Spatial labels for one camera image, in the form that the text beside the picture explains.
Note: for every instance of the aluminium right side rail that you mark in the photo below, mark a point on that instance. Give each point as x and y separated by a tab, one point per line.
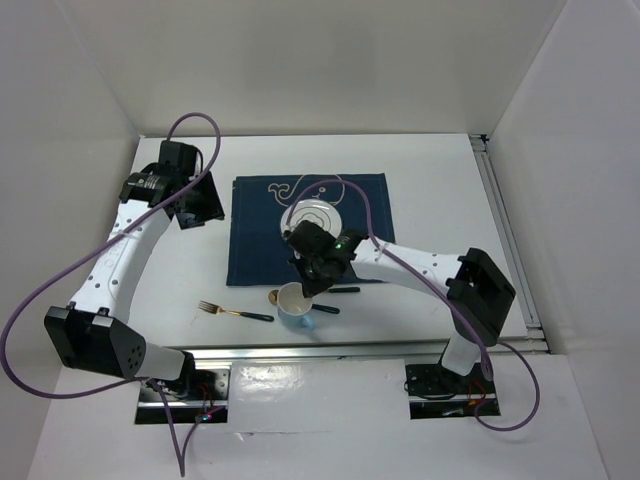
535	332

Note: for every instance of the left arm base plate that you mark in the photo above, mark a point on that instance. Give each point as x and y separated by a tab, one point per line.
205	399

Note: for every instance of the gold knife dark handle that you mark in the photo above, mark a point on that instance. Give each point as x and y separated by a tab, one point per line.
344	290

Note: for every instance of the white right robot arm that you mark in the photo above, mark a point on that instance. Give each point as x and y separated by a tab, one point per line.
471	285

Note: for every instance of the white round plate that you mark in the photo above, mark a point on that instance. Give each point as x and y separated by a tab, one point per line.
316	211

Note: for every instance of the gold fork dark handle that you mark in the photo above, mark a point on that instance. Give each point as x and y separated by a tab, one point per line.
215	309

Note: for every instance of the white and blue mug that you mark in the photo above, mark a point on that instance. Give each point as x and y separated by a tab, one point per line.
294	309

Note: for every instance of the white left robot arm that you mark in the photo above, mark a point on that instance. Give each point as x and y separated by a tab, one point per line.
92	333

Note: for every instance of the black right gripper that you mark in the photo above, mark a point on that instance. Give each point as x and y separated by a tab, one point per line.
311	287

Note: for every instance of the aluminium front rail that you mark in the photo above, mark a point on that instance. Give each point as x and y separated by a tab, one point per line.
346	351

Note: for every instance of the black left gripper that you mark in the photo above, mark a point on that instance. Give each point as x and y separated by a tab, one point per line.
210	208

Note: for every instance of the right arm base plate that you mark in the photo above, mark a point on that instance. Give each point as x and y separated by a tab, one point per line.
437	393

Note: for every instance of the aluminium rail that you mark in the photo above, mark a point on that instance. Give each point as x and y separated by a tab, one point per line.
535	332
346	351

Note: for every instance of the blue fabric placemat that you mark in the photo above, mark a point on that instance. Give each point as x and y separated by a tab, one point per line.
258	255

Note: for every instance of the gold spoon dark handle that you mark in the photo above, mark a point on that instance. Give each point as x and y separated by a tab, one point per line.
272	297

